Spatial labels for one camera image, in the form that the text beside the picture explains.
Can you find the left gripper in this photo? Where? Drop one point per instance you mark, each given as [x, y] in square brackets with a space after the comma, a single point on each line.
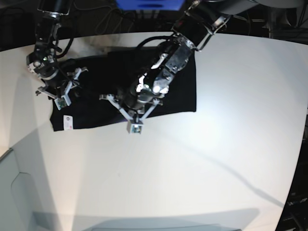
[134, 107]

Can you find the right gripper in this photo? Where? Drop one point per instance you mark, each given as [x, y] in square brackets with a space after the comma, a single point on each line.
[58, 87]

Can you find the black T-shirt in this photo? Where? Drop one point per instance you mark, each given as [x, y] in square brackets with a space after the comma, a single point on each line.
[115, 71]

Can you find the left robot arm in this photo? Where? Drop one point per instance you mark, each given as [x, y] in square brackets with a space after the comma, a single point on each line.
[191, 33]

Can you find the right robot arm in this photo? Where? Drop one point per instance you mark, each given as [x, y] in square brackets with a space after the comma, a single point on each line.
[43, 61]

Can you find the blue plastic box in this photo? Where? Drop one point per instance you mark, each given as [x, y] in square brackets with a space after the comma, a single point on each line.
[169, 5]

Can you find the white chair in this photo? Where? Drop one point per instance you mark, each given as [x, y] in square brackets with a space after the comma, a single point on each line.
[21, 206]

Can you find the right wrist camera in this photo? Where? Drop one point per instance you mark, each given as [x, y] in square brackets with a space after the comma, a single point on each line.
[62, 102]

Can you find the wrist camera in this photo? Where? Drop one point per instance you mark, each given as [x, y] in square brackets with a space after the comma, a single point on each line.
[62, 102]
[134, 128]

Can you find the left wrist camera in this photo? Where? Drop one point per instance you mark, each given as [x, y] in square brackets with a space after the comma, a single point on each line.
[134, 128]

